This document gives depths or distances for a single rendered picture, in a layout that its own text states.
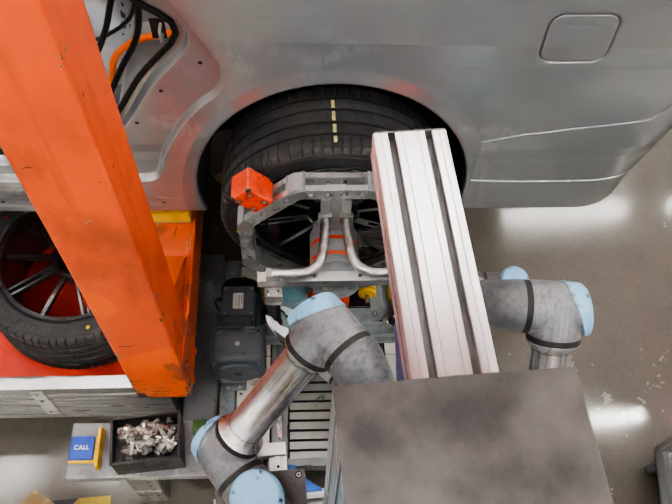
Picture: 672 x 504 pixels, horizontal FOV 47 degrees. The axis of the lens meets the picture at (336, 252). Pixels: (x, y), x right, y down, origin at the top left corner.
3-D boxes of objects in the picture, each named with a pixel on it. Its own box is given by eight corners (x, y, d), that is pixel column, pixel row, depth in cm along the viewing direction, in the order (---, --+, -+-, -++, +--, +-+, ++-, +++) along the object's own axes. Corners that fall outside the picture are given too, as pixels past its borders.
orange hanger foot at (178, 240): (205, 209, 265) (192, 147, 235) (196, 349, 239) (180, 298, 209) (156, 209, 264) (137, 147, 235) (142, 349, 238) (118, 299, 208)
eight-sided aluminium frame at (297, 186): (414, 270, 249) (438, 169, 202) (415, 288, 245) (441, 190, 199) (246, 272, 246) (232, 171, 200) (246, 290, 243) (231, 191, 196)
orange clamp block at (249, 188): (273, 179, 206) (248, 165, 200) (273, 204, 202) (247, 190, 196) (256, 190, 210) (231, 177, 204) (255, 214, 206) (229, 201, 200)
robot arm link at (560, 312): (494, 493, 182) (517, 272, 170) (556, 496, 182) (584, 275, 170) (504, 522, 170) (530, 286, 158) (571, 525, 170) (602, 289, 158)
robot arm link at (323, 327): (211, 504, 170) (352, 338, 149) (175, 452, 176) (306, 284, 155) (246, 489, 181) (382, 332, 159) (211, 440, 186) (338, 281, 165)
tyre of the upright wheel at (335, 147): (254, 224, 269) (441, 203, 261) (252, 283, 257) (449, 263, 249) (194, 100, 213) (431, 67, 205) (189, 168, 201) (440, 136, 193)
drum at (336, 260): (355, 237, 231) (358, 212, 219) (359, 300, 220) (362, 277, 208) (309, 238, 230) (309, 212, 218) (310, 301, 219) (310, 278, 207)
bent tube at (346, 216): (402, 218, 211) (407, 196, 202) (408, 280, 201) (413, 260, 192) (339, 219, 210) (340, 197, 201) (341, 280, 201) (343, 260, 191)
